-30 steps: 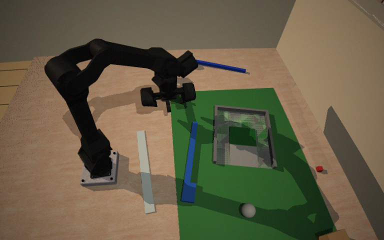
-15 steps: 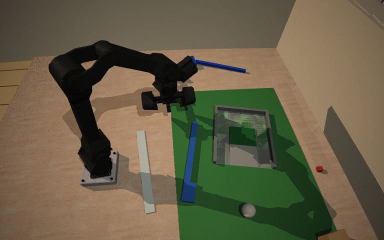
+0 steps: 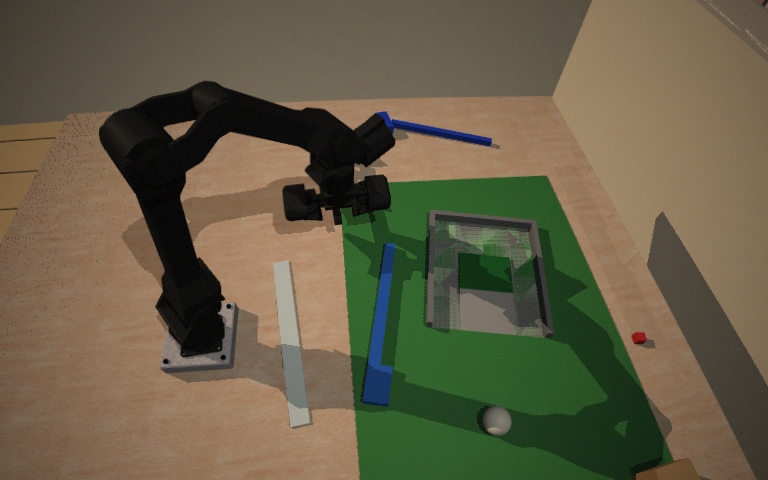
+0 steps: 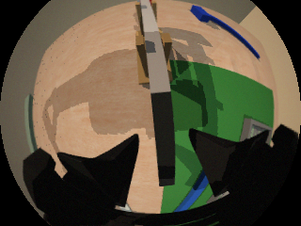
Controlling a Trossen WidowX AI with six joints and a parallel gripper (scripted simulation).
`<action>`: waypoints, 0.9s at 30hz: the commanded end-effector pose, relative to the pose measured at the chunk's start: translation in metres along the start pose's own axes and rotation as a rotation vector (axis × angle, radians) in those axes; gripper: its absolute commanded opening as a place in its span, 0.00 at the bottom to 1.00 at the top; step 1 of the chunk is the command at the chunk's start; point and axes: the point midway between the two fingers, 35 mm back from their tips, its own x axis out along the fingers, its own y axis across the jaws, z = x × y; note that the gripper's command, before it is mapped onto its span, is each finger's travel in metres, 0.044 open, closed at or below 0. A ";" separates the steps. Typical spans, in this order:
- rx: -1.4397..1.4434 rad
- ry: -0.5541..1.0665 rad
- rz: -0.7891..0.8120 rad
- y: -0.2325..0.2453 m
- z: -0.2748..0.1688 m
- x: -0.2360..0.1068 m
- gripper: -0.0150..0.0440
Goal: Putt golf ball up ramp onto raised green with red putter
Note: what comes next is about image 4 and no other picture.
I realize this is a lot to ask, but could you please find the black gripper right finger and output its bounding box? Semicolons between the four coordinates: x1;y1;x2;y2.
188;128;270;197

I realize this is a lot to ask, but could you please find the pale grey flat bar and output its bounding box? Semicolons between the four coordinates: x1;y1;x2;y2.
120;202;132;212

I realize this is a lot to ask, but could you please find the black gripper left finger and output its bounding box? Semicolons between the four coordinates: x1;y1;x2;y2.
57;133;139;208

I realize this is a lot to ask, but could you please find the green mat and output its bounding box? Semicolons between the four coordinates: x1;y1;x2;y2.
161;59;275;214

